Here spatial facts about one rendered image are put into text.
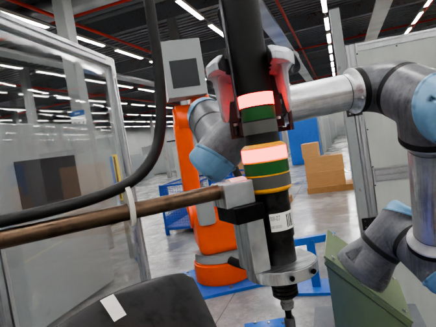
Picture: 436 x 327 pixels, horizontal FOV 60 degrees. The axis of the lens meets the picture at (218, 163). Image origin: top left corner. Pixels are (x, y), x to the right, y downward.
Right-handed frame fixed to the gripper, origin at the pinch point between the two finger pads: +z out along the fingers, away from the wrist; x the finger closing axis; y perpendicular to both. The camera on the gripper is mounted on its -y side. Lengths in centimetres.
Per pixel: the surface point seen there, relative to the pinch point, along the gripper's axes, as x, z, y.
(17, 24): 71, -71, -37
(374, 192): -45, -183, 48
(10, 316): 70, -46, 41
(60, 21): 348, -588, -244
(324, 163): -85, -918, 101
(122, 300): 19.2, -7.1, 24.0
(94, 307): 21.8, -5.0, 23.7
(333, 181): -101, -915, 146
